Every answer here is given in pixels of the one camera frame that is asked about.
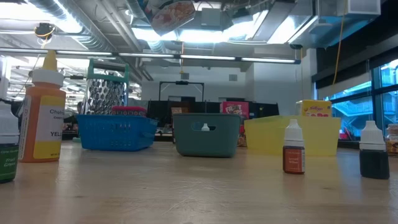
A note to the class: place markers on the teal plastic bin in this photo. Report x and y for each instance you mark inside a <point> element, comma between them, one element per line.
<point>205,143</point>

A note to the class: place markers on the red sprinkles packet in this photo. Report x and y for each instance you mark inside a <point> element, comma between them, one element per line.
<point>129,110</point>

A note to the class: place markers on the orange label dropper bottle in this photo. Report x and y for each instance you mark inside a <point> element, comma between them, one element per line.
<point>293,160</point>

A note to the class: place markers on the red Froot Loops cereal box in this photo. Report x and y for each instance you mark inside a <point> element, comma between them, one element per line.
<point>234,109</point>

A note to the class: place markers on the long LED light bar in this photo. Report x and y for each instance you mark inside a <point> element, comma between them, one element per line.
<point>205,57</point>

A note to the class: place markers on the black partition panels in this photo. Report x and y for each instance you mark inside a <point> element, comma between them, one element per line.
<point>267,110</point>

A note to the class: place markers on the translucent yellow plastic bin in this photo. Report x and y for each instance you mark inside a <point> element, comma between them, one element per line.
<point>264,137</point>

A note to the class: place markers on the blue plastic basket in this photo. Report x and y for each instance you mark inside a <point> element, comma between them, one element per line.
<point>116,133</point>

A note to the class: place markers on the steel box grater teal trim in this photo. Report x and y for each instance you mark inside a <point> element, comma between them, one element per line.
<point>105,93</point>

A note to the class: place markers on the yellow Corn Pops cereal box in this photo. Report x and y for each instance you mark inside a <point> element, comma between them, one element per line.
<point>314,109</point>

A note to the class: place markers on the yellow food colouring squeeze bottle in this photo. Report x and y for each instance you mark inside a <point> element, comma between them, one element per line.
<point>42,124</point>

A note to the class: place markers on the wide dark liquid dropper bottle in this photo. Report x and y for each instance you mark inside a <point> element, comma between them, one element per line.
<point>374,165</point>

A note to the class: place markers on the green label dropper bottle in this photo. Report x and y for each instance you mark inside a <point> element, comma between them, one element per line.
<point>7,161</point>

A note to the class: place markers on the black metal gantry frame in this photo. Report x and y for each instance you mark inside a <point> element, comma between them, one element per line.
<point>182,82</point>

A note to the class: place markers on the black aluminium table frame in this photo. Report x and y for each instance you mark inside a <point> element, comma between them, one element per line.
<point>349,144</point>

